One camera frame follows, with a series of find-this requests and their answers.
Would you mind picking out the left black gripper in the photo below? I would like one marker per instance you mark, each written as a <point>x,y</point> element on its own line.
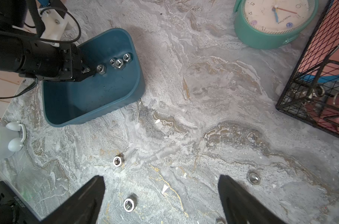
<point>75,67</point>

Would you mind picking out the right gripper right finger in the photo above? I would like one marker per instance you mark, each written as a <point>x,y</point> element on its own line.
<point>240,207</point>

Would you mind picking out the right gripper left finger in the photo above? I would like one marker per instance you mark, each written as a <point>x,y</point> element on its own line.
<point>81,208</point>

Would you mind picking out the steel hex nut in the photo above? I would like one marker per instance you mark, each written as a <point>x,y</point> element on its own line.
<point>119,64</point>
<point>129,204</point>
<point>112,62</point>
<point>118,160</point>
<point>101,69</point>
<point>127,57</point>
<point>253,178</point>

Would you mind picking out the teal plastic storage box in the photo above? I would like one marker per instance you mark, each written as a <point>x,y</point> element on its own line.
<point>75,103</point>

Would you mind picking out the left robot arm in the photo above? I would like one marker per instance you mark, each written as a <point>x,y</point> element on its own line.
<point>31,44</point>

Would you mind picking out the white alarm clock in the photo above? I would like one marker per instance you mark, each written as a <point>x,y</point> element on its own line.
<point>12,139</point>

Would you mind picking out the green round clock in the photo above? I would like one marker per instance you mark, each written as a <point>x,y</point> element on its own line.
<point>270,24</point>

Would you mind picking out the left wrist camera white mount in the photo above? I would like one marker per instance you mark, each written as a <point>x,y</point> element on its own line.
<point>55,24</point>

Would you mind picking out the black wire desk organizer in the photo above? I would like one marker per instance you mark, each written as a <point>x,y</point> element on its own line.
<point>312,92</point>

